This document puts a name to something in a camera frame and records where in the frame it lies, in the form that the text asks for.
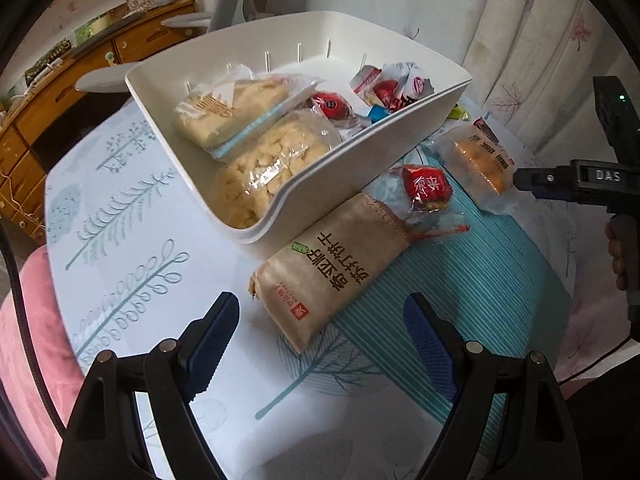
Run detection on person's right hand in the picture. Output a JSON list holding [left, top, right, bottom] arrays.
[[605, 214, 639, 306]]

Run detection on grey office chair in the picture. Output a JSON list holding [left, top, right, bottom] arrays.
[[75, 0, 268, 93]]

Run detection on wooden desk with drawers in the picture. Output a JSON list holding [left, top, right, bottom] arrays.
[[1, 0, 198, 245]]

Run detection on red candy ball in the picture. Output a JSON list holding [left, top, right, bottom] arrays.
[[400, 165, 470, 240]]

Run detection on tan dried tofu package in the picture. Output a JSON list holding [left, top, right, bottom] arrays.
[[248, 193, 409, 353]]

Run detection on red round snack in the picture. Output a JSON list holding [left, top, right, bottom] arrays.
[[310, 91, 358, 129]]

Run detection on clear bag of popcorn snack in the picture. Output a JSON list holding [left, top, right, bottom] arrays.
[[213, 110, 342, 230]]

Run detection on orange bread clear package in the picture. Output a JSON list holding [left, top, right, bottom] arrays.
[[427, 118, 516, 214]]

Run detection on white plastic storage bin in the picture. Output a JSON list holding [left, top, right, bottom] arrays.
[[126, 11, 471, 259]]

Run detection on black cable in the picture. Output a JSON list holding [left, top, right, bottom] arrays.
[[0, 224, 68, 438]]

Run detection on pink bed quilt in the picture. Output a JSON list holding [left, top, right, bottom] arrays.
[[0, 246, 87, 480]]

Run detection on white red packet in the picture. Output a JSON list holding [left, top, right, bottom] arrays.
[[349, 62, 435, 113]]

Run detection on green snack packet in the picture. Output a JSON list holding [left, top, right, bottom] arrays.
[[447, 103, 470, 122]]

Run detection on blue white snack bag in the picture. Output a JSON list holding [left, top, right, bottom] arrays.
[[364, 105, 390, 125]]

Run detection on clear bag of crackers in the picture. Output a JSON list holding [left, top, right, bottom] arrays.
[[175, 74, 321, 162]]

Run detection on patterned tablecloth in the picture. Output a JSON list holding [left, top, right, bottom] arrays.
[[47, 103, 570, 479]]

